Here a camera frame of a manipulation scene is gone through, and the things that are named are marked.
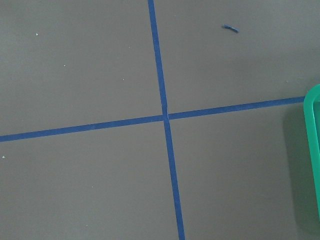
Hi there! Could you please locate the small blue tape scrap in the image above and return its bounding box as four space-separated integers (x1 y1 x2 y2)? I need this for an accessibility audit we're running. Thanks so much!
221 24 240 33

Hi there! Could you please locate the green plastic tray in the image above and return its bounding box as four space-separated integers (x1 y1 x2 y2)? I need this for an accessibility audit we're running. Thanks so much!
303 84 320 234

